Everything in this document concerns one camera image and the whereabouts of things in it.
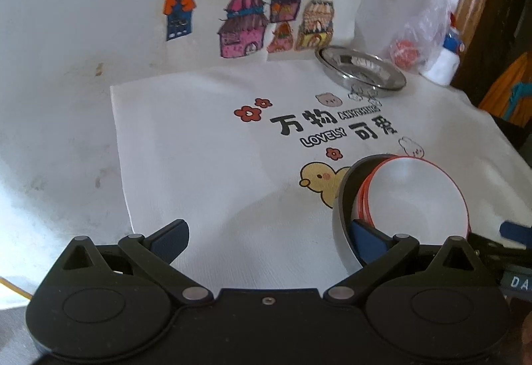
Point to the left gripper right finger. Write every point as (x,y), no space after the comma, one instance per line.
(433,302)

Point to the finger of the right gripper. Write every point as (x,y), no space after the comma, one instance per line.
(515,232)

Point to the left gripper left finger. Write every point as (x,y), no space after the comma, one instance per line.
(109,302)

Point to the red-rimmed ceramic bowl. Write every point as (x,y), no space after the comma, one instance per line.
(414,196)

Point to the deep steel bowl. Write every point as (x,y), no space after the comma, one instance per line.
(343,215)

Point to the steel plate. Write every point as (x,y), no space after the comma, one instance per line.
(360,72)

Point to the floral ceramic bowl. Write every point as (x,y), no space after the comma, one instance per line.
(361,206)

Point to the person's right hand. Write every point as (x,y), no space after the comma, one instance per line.
(521,335)

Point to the woman orange dress painting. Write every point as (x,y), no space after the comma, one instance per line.
(509,97)

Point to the white blue water bottle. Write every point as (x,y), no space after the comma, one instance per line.
(442,69)

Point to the white printed table mat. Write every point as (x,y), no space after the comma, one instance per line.
(240,153)

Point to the red fruit in bag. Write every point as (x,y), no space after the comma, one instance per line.
(404,54)

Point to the clear plastic bag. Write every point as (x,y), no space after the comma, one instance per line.
(427,30)

